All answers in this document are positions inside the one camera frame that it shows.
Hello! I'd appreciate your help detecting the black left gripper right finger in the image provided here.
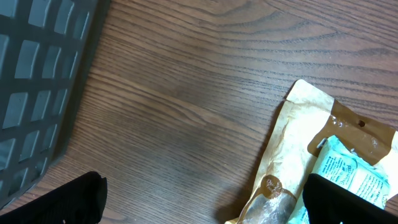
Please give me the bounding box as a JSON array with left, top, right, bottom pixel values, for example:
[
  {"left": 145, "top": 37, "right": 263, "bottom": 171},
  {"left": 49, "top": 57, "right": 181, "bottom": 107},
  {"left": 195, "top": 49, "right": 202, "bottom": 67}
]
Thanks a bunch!
[{"left": 302, "top": 174, "right": 397, "bottom": 224}]

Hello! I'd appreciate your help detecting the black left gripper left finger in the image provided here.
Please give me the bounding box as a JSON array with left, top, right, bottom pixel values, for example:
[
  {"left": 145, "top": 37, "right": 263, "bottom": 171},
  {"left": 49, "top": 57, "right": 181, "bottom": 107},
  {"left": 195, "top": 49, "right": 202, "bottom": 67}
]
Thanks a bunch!
[{"left": 1, "top": 171, "right": 108, "bottom": 224}]

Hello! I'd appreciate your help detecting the teal wet wipes pack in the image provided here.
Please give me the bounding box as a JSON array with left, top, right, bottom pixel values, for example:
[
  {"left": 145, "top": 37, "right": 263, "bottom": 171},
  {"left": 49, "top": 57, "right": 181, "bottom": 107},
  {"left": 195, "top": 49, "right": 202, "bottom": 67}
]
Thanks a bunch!
[{"left": 288, "top": 136, "right": 391, "bottom": 224}]

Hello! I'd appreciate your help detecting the brown snack bag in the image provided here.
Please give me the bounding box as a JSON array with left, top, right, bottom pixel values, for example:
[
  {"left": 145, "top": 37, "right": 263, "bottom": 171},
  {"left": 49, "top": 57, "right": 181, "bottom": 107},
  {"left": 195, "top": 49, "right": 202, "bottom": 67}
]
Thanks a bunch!
[{"left": 235, "top": 80, "right": 397, "bottom": 223}]

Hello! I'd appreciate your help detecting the dark grey plastic basket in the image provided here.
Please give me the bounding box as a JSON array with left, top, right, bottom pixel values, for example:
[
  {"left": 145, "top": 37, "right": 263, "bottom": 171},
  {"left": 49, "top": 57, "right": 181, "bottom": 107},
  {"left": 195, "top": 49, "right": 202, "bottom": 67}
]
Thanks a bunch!
[{"left": 1, "top": 0, "right": 110, "bottom": 207}]

